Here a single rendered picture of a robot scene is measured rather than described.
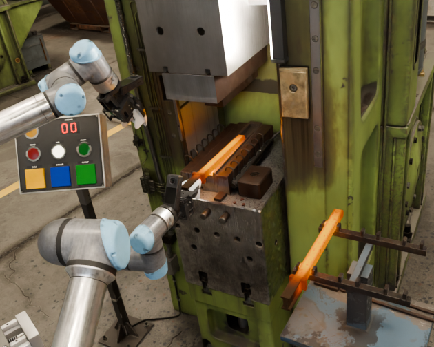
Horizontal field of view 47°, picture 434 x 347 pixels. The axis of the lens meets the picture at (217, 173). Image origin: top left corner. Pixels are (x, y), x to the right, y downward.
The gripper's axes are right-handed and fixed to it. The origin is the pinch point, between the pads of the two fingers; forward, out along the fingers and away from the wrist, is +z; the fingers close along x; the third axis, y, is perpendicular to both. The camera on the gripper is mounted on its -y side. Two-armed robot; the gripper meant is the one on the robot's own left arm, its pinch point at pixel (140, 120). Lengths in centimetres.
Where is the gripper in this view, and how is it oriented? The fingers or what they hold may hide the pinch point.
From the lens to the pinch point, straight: 166.8
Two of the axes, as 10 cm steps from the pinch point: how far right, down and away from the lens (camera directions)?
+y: -3.5, 8.4, -4.2
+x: 8.8, 1.4, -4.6
